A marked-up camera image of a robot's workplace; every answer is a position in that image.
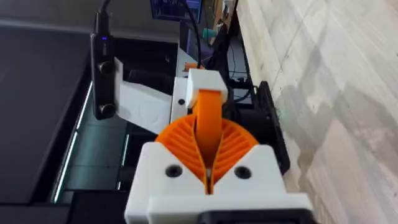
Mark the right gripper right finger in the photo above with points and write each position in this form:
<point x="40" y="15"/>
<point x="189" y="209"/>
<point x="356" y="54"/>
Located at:
<point x="258" y="174"/>

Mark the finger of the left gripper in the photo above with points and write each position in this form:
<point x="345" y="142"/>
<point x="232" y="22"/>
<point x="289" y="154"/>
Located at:
<point x="207" y="93"/>

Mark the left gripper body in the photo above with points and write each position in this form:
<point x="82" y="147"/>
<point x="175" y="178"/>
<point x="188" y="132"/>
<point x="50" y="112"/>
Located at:
<point x="143" y="105"/>

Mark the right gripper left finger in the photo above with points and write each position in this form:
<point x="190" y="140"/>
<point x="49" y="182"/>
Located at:
<point x="155" y="174"/>

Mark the computer monitor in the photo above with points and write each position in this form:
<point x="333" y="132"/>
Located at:
<point x="174" y="9"/>

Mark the black rail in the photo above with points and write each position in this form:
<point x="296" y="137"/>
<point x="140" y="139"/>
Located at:
<point x="276" y="140"/>

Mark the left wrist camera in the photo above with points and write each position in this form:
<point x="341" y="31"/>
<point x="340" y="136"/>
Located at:
<point x="102" y="87"/>

